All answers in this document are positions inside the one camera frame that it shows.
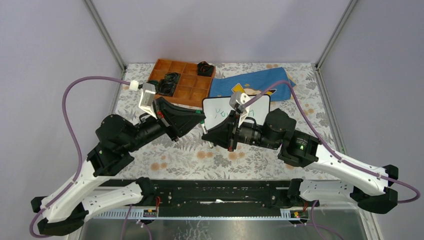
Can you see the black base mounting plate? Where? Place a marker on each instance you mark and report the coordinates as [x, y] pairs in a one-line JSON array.
[[174, 193]]

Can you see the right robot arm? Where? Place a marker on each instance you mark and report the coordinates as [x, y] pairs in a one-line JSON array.
[[367, 186]]

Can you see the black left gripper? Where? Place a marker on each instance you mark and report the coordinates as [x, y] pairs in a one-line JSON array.
[[176, 120]]

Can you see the aluminium frame post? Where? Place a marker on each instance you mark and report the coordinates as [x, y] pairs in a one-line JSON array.
[[99, 23], [337, 31]]

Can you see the slotted cable duct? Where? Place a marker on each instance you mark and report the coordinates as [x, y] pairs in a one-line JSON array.
[[220, 212]]

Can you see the left aluminium frame post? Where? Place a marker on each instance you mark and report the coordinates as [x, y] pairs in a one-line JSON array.
[[99, 23]]

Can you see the blue cartoon cloth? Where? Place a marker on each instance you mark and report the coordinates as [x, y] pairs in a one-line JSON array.
[[253, 84]]

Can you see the floral tablecloth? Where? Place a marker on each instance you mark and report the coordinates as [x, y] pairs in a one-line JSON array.
[[191, 158]]

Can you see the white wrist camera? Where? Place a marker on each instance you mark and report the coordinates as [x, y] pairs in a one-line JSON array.
[[237, 101], [147, 92]]

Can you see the white whiteboard marker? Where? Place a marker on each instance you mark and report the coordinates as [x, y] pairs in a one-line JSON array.
[[205, 131]]

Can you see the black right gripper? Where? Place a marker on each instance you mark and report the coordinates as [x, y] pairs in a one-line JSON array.
[[223, 134]]

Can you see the right aluminium frame post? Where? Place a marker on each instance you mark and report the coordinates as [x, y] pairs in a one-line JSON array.
[[337, 31]]

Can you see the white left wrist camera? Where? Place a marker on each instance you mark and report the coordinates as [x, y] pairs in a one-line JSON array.
[[147, 92]]

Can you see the wooden compartment tray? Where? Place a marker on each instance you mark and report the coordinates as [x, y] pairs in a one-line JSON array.
[[180, 82]]

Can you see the black framed whiteboard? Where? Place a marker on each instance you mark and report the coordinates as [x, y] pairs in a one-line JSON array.
[[216, 110]]

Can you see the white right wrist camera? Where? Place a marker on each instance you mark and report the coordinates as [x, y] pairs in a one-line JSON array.
[[237, 101]]

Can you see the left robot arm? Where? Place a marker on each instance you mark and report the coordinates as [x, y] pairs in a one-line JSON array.
[[72, 205]]

